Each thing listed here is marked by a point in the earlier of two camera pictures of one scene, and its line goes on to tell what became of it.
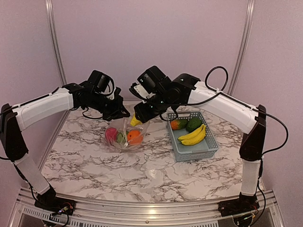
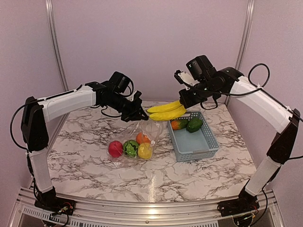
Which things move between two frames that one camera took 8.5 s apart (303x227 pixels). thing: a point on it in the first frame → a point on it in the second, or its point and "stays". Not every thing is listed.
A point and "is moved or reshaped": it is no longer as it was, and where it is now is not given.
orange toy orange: x=134 y=137 → x=142 y=138
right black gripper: x=144 y=115 → x=185 y=99
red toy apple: x=111 y=134 → x=115 y=149
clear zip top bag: x=126 y=136 is moved or reshaped
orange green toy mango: x=179 y=124 stays
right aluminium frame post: x=249 y=18 stays
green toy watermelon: x=120 y=138 → x=130 y=148
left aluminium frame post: x=49 y=8 stays
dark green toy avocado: x=193 y=124 stays
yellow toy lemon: x=135 y=122 → x=145 y=151
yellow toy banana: x=195 y=137 → x=167 y=112
